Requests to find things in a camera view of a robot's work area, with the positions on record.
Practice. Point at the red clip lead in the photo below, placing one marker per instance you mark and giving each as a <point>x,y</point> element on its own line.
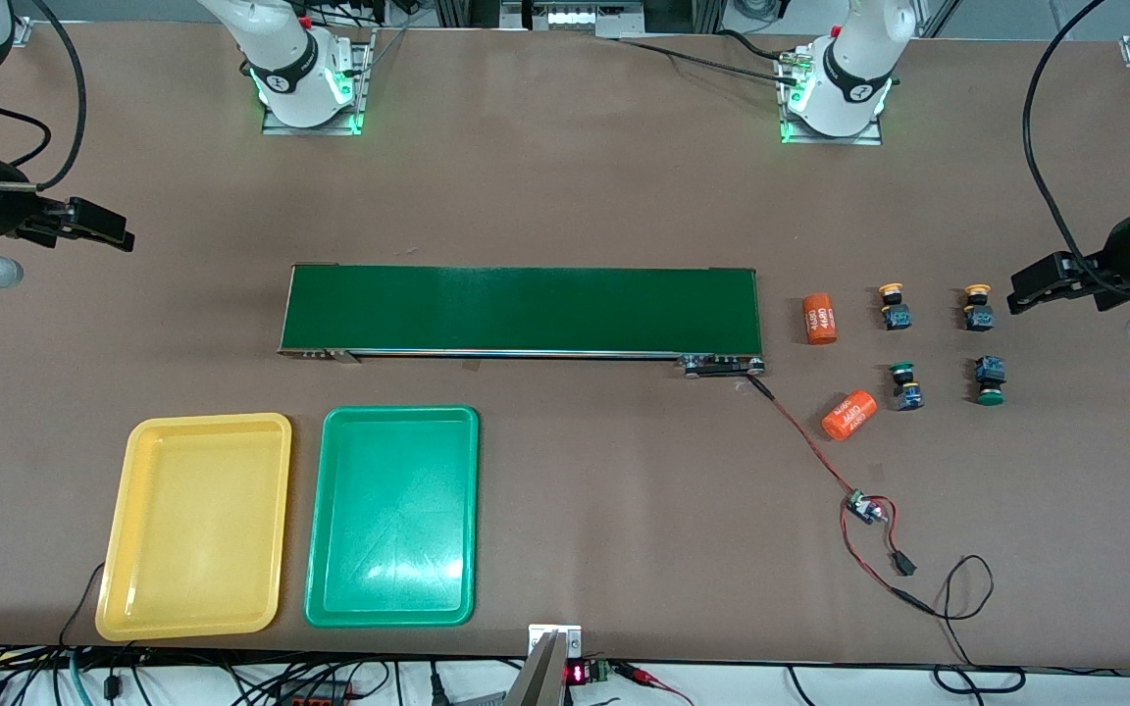
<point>648,677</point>

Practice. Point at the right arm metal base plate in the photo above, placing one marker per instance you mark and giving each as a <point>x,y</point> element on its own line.
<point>310,130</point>

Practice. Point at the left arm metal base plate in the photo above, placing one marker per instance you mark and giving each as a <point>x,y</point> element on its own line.
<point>825,140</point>

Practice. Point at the red black power strip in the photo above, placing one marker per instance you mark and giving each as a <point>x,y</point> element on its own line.
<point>315,694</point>

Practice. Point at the green conveyor belt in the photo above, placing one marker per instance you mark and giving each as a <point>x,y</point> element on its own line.
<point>487,309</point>

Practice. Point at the green plastic tray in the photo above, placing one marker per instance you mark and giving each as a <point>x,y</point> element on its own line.
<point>393,520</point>

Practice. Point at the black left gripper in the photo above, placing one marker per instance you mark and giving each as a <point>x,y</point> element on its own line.
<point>1125,247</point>

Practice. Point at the black plug connector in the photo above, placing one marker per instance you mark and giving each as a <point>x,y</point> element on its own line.
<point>904,564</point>

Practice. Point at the yellow plastic tray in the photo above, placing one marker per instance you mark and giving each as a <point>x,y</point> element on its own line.
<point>192,549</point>

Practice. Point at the silver camera mount bracket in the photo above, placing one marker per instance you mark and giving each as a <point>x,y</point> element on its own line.
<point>540,677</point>

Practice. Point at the orange cylinder with white print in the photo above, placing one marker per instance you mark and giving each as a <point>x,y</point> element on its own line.
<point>849,416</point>
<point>820,320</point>

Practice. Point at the small motor controller board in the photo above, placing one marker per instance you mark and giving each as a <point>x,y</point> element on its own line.
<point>859,505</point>

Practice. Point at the red digit display module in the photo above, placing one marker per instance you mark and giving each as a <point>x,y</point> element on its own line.
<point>576,674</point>

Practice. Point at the yellow mushroom push button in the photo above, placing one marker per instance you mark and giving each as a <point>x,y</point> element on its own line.
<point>896,316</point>
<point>979,316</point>

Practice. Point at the green mushroom push button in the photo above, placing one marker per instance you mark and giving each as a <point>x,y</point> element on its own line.
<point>991,373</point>
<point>908,394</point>

